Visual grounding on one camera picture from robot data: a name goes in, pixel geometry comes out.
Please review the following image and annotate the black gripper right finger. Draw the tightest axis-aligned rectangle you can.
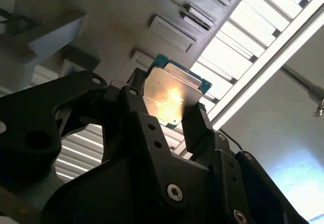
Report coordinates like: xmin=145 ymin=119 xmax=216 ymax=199
xmin=181 ymin=103 xmax=314 ymax=224

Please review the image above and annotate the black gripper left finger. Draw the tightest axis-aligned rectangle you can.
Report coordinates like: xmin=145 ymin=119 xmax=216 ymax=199
xmin=0 ymin=68 xmax=183 ymax=205

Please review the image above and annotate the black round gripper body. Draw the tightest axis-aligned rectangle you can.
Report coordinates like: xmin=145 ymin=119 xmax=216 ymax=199
xmin=42 ymin=152 xmax=229 ymax=224

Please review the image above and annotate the silver CPU with green edge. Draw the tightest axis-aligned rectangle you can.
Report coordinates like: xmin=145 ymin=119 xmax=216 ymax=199
xmin=141 ymin=53 xmax=214 ymax=128

